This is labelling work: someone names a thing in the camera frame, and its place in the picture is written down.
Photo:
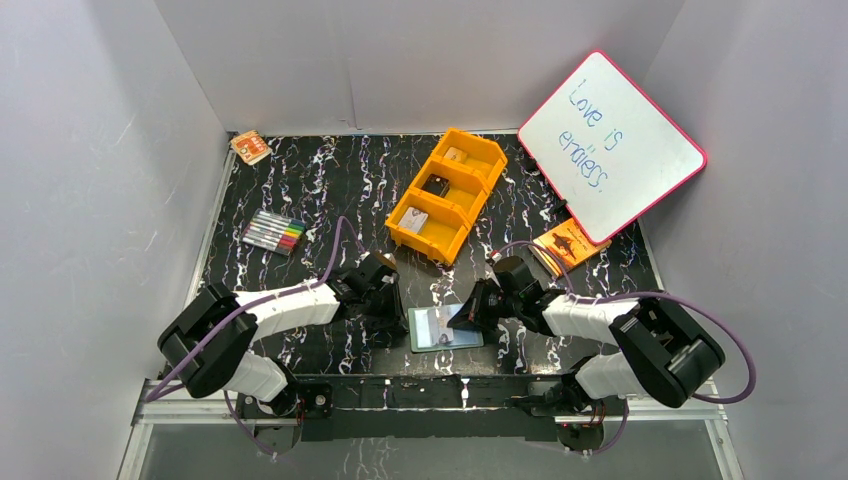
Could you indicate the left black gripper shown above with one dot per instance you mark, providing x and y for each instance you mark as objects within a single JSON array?
[{"x": 385, "y": 303}]

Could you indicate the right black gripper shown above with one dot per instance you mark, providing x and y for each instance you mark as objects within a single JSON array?
[{"x": 472, "y": 314}]

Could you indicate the green card holder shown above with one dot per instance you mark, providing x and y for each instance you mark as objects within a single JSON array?
[{"x": 464, "y": 339}]

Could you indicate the silver credit card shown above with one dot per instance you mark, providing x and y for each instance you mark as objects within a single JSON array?
[{"x": 439, "y": 333}]

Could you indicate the silver card stack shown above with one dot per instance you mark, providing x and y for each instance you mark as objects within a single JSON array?
[{"x": 413, "y": 220}]

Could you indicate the yellow three-compartment bin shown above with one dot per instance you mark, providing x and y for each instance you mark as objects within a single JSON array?
[{"x": 443, "y": 202}]

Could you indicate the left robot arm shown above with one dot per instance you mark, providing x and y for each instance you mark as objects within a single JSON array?
[{"x": 208, "y": 343}]

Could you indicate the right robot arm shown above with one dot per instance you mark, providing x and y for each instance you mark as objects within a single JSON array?
[{"x": 663, "y": 352}]

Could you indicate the black card stack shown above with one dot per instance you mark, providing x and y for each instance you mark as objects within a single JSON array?
[{"x": 436, "y": 185}]

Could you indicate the gold card stack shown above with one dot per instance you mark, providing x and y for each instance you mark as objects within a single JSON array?
[{"x": 455, "y": 154}]

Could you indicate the small orange card box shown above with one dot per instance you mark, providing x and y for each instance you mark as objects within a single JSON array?
[{"x": 250, "y": 147}]

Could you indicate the orange book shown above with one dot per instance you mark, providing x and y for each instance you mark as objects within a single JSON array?
[{"x": 567, "y": 243}]

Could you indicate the pack of coloured markers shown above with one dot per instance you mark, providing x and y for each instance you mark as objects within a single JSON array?
[{"x": 273, "y": 232}]

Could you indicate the black mounting plate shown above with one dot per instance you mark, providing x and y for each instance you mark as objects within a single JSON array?
[{"x": 513, "y": 422}]

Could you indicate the pink-framed whiteboard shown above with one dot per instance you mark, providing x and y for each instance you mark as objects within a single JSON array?
[{"x": 607, "y": 149}]

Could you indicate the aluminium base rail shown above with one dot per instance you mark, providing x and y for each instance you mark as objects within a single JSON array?
[{"x": 327, "y": 396}]

